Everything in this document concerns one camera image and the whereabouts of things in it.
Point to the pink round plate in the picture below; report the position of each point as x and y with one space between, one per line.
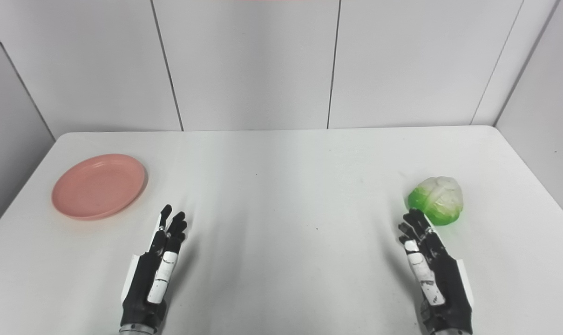
98 187

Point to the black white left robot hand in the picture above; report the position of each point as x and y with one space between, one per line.
144 279

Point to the green white toy cabbage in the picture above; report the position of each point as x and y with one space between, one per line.
437 200

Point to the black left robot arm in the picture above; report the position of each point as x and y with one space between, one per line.
137 331

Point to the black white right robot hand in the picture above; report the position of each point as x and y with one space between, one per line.
449 288

